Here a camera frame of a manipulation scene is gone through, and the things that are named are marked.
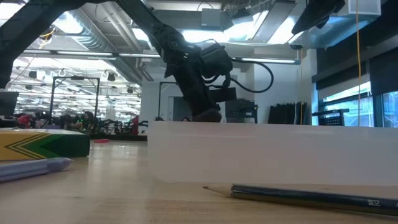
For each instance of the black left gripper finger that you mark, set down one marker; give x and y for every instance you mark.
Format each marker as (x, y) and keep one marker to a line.
(207, 115)

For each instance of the translucent white plastic box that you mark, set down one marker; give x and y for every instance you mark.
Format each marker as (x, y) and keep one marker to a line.
(264, 152)

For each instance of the dark blue pencil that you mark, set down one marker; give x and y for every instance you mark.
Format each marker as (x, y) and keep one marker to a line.
(311, 196)

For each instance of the yellow green crayon box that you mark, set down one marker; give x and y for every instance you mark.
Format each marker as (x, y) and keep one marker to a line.
(62, 146)

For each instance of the lavender grey marker pen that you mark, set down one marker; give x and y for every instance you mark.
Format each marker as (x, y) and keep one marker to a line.
(31, 168)

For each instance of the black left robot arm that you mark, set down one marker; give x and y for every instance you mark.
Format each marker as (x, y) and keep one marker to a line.
(31, 28)

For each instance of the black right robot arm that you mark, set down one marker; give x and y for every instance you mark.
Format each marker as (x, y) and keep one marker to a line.
(317, 12)

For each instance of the person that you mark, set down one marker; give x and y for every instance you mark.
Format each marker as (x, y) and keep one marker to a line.
(88, 118)
(186, 119)
(25, 120)

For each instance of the dark grey door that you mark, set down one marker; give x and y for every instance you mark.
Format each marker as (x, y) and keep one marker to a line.
(180, 109)

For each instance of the black printer cabinet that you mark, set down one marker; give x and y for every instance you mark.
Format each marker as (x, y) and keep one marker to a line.
(242, 112)

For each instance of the grey ceiling box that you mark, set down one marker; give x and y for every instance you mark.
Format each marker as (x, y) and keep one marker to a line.
(211, 17)

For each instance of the black stacked panels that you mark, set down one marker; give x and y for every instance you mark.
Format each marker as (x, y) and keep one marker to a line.
(286, 115)

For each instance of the black-edged distant table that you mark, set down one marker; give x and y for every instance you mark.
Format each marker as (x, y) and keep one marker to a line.
(124, 137)

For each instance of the flat red object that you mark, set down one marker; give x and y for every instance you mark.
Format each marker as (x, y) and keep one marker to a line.
(101, 141)

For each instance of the long linear ceiling light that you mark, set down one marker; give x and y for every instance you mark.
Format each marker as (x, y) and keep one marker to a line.
(84, 53)

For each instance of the black perforated cart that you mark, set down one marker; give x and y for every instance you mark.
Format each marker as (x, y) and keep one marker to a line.
(332, 119)

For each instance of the dark computer monitor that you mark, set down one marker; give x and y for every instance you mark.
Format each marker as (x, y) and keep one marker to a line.
(7, 104)

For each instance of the white ceiling box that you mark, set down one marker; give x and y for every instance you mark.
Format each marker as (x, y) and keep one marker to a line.
(363, 7)

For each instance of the black metal frame stand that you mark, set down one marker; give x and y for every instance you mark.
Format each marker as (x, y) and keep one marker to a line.
(76, 77)
(168, 82)

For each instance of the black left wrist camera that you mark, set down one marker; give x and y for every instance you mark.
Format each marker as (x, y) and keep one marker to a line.
(216, 60)

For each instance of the dome security camera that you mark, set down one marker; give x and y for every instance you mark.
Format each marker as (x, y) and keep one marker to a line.
(296, 47)

